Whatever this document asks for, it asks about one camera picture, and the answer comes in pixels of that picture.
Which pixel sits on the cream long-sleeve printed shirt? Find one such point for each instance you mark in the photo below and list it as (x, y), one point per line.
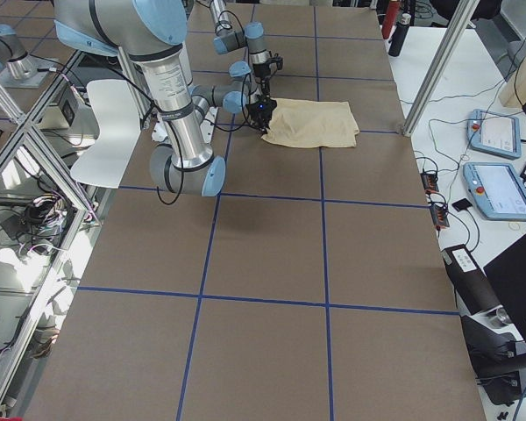
(310, 124)

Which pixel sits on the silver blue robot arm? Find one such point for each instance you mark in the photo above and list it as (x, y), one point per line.
(153, 34)
(230, 36)

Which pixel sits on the white camera pedestal post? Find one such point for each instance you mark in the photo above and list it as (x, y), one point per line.
(198, 126)

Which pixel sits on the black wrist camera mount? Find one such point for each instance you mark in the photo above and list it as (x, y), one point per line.
(277, 61)

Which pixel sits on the near blue teach pendant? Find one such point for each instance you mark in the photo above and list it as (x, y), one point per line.
(496, 189)

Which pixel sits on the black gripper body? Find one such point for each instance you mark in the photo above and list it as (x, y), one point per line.
(263, 82)
(257, 115)

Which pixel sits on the white plastic chair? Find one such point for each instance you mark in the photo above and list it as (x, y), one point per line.
(103, 164)

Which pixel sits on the blue teach pendant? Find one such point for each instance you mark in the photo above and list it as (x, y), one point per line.
(496, 189)
(494, 133)

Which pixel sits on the far blue teach pendant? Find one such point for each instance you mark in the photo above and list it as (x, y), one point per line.
(494, 133)

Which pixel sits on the black water bottle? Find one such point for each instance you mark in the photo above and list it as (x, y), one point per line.
(399, 35)

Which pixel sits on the black cylinder with label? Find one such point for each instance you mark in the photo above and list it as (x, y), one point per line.
(469, 280)

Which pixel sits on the aluminium frame post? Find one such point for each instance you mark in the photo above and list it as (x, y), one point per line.
(449, 42)

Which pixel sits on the red bottle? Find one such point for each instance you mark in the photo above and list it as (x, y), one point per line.
(391, 13)

